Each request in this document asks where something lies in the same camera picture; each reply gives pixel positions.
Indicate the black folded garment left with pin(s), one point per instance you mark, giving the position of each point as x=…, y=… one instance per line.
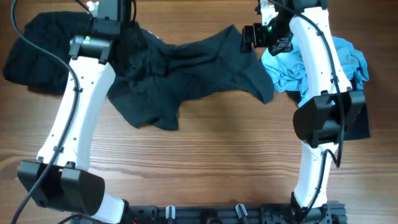
x=51, y=31

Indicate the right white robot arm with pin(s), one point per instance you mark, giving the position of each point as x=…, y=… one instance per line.
x=332, y=108

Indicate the dark green t-shirt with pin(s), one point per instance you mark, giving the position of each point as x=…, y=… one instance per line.
x=154, y=78

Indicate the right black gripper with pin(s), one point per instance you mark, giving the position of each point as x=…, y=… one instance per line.
x=255, y=30

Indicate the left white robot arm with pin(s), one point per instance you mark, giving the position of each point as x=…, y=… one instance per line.
x=59, y=178

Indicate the black garment under blue shirt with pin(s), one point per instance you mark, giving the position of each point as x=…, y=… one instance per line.
x=360, y=128

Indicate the light blue t-shirt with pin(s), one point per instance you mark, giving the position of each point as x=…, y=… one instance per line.
x=288, y=72

